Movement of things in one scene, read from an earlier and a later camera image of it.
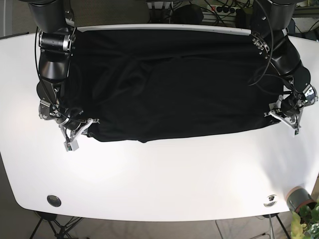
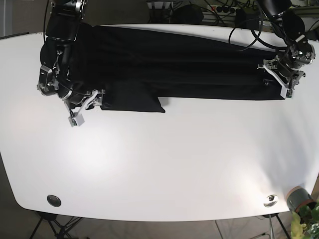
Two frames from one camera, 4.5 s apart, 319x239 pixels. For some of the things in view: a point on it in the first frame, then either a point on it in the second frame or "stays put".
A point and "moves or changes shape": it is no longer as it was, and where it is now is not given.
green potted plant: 305,225 stays put
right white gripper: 292,121 → 287,85
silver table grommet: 270,200 stays put
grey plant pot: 299,196 stays put
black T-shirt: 140,85 moves or changes shape
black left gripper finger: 90,134 → 97,101
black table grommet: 54,200 stays put
